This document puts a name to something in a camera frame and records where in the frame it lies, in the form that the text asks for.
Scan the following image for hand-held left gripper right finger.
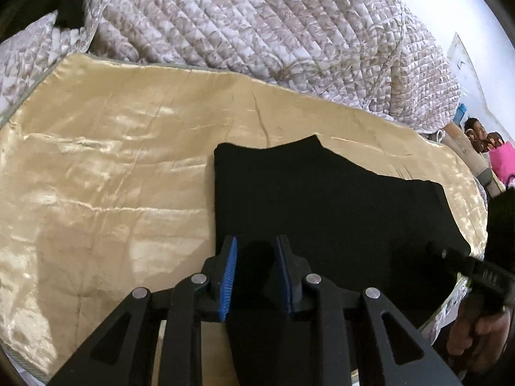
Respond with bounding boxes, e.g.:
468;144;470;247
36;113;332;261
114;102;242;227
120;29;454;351
275;234;463;386

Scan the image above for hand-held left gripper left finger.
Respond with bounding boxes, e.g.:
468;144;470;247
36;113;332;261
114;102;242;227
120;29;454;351
47;236;239;386

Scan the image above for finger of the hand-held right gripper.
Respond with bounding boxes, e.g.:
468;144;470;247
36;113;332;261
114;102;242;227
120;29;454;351
426;242;479;279

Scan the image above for black pants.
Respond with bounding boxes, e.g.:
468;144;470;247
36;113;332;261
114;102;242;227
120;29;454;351
212;136;472;386

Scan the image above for person's right hand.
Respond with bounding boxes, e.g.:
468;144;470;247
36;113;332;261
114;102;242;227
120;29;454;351
446;291;512;375

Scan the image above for gold satin bed cover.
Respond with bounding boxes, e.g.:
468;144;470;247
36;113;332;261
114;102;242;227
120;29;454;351
0;52;489;382

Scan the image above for floral quilted blanket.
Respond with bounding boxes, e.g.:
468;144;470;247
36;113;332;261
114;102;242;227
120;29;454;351
0;0;462;134

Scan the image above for white wall paper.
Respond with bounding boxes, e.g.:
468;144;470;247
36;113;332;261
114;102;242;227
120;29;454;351
446;32;478;86

